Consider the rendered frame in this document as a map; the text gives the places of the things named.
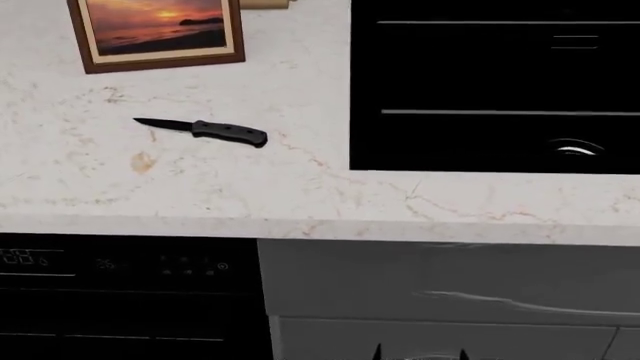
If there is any narrow grey cabinet door panel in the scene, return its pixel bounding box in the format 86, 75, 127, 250
607, 325, 640, 360

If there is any black dishwasher with control panel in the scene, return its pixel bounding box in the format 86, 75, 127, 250
0, 231, 274, 360

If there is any wide grey cabinet drawer front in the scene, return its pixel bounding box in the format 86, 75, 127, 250
256, 237, 640, 328

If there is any black folding knife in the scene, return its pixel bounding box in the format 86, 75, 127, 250
132, 117, 269, 150

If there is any black glass cooktop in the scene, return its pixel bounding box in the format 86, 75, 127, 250
348, 0, 640, 176

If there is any beige wooden rolling pin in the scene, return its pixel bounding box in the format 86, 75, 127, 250
239, 0, 297, 12

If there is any sunset photo in wooden frame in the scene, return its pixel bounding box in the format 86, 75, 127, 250
66, 0, 247, 75

